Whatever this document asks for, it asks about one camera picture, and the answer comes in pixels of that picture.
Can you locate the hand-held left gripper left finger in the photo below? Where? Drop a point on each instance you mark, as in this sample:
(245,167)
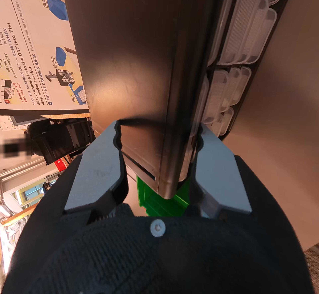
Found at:
(97,174)

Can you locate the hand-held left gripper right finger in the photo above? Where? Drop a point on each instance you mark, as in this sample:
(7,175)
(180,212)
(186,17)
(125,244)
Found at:
(221,179)

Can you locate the green plastic bin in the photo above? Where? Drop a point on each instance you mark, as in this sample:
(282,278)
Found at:
(159,204)

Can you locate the black drawer cabinet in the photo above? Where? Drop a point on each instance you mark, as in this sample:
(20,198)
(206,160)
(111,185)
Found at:
(137,49)

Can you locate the bank of clear drawers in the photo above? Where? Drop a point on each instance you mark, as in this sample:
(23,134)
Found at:
(244,32)

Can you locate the red crate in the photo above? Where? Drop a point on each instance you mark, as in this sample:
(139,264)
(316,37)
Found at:
(61,164)

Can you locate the black office chair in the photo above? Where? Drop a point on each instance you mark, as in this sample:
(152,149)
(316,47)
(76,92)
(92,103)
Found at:
(62,139)

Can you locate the wooden beam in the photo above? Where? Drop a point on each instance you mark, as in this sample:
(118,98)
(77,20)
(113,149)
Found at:
(22,213)

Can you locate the grey monitor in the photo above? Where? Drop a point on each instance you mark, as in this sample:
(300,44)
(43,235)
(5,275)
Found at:
(27,120)

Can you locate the printed instruction poster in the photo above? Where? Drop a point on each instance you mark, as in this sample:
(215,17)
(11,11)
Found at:
(30,49)

